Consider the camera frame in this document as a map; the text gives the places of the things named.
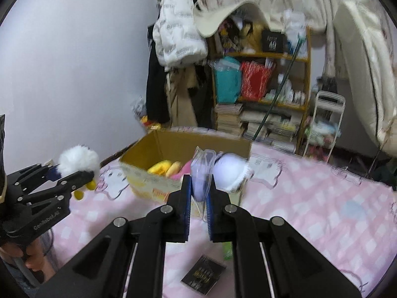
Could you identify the green tissue pack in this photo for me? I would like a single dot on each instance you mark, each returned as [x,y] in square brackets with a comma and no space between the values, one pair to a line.
[227,251]

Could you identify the person's left hand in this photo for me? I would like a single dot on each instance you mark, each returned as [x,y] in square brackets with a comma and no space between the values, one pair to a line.
[35,260]

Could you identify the beige wide brim hat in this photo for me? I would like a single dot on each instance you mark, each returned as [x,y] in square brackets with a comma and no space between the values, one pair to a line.
[208,22]

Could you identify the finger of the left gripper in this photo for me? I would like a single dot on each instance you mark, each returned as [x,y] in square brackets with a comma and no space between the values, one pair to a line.
[35,175]
[63,187]

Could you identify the white fluffy pompom plush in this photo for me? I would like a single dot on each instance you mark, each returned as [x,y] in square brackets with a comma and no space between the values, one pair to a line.
[80,159]

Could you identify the red shopping bag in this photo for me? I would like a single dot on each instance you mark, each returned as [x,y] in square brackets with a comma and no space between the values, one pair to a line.
[255,77]

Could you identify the black box number 40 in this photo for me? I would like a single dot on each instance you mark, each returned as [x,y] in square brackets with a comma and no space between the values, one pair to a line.
[273,41]

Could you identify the stack of books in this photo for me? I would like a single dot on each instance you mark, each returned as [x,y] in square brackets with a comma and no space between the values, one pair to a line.
[228,119]

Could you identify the small black card box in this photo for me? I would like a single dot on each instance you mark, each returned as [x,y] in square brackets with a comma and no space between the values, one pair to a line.
[204,275]

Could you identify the white rolling cart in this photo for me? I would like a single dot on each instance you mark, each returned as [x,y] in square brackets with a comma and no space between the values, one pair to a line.
[323,127]

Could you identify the white puffer jacket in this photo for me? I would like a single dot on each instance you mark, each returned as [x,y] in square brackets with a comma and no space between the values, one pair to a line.
[178,43]

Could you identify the black hanging coat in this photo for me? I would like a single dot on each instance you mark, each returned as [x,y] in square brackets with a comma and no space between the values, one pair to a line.
[156,98]

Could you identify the yellow round plush toy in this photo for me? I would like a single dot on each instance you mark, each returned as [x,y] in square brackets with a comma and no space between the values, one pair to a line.
[165,168]

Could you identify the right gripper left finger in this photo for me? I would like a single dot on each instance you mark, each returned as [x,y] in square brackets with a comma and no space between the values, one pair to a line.
[180,201]

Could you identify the pink fluffy plush toy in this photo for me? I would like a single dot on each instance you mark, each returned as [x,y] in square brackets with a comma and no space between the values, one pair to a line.
[185,170]

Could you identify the wooden bookshelf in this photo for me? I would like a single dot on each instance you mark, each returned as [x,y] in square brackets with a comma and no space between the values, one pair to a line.
[288,88]

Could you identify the pink Hello Kitty bedsheet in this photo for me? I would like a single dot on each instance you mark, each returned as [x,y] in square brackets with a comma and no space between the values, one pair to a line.
[349,219]

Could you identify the open cardboard box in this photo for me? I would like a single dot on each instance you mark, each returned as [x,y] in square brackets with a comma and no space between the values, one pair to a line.
[175,144]

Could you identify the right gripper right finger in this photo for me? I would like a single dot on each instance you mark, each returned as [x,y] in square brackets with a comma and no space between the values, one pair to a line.
[220,215]

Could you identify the teal bag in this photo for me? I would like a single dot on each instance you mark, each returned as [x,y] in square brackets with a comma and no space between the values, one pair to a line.
[228,80]

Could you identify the white purple round plush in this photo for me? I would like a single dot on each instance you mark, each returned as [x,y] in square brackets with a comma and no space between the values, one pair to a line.
[228,171]

